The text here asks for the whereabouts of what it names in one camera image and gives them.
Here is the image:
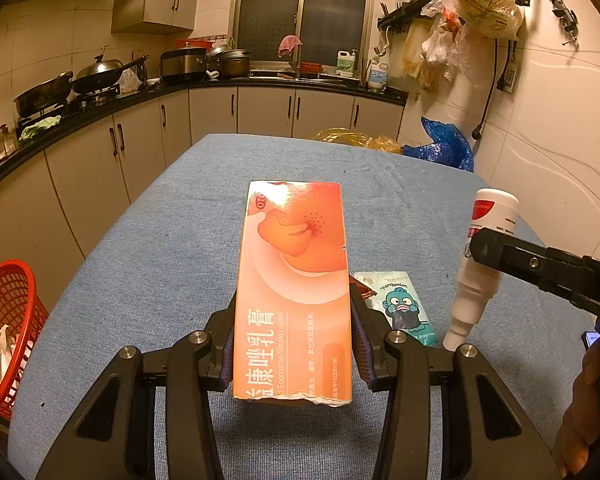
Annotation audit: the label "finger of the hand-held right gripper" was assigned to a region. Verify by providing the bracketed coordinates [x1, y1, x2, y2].
[469, 226, 600, 313]

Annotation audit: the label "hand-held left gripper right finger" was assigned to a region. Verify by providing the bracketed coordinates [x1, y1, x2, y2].
[349, 284, 563, 480]

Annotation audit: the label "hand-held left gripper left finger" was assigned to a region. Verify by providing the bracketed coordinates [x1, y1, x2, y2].
[35, 295, 239, 480]

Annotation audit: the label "white plastic bottle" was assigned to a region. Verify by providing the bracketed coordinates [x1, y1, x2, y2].
[441, 187, 520, 352]

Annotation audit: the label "orange medicine box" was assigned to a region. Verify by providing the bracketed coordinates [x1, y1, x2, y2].
[230, 180, 355, 408]

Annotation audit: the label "white tissue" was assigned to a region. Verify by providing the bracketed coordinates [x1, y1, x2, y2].
[0, 324, 21, 401]

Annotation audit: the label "red plastic basket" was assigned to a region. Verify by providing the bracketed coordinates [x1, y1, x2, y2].
[0, 259, 50, 421]

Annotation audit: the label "person's right hand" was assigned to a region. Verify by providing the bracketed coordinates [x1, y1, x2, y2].
[552, 332, 600, 478]

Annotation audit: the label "small printed white packet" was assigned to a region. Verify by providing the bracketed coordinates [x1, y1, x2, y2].
[354, 270, 440, 348]

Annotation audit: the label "blue tablecloth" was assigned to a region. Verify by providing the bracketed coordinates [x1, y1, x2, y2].
[7, 132, 586, 480]

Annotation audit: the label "blue plastic bag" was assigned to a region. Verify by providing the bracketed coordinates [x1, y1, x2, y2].
[402, 116, 475, 172]

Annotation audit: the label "yellow plastic bag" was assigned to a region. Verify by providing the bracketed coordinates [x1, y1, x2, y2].
[312, 127, 404, 155]

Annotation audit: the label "cream lower kitchen cabinets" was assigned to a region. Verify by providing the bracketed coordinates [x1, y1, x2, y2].
[0, 85, 406, 321]

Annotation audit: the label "blue label detergent jug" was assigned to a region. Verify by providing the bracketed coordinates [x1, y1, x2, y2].
[368, 57, 391, 92]

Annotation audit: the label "hanging metal clamps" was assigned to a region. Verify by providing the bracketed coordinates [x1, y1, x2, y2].
[541, 0, 579, 47]

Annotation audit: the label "hanging plastic bags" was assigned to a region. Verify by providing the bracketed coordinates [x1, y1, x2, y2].
[421, 0, 526, 92]

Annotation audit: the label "green label detergent jug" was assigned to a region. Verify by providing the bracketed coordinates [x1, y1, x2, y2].
[336, 49, 360, 79]

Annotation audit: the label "black kitchen countertop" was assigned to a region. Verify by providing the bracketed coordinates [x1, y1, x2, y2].
[0, 72, 409, 201]

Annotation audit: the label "gas stove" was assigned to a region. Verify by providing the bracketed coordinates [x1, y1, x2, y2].
[17, 85, 122, 122]

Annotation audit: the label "clear plastic bag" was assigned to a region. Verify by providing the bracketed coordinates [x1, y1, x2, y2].
[118, 67, 144, 95]

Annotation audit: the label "metal cooking pot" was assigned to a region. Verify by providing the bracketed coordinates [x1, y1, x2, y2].
[207, 45, 254, 79]

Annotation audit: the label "black rice cooker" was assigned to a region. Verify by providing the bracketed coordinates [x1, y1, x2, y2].
[160, 47, 209, 84]

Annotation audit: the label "green cloth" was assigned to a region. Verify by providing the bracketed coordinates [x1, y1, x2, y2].
[20, 115, 62, 142]

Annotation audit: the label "wok with metal lid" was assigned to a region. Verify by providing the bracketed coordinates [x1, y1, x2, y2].
[72, 54, 149, 96]

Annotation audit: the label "red basin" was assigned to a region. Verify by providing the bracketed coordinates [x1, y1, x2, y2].
[175, 37, 216, 52]

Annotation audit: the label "pink cloth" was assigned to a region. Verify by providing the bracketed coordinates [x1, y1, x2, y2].
[278, 35, 304, 59]

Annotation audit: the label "black frying pan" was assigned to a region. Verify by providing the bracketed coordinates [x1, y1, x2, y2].
[14, 71, 75, 117]

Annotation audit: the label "metal framed window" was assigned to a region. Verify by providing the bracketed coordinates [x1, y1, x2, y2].
[235, 0, 377, 67]

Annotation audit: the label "black power cable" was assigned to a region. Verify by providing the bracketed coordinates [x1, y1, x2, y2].
[471, 40, 512, 141]

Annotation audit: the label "wall power strip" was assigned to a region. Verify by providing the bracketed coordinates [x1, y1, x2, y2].
[496, 57, 521, 94]

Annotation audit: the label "black wall rack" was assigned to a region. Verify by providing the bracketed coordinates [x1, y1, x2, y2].
[377, 0, 443, 32]

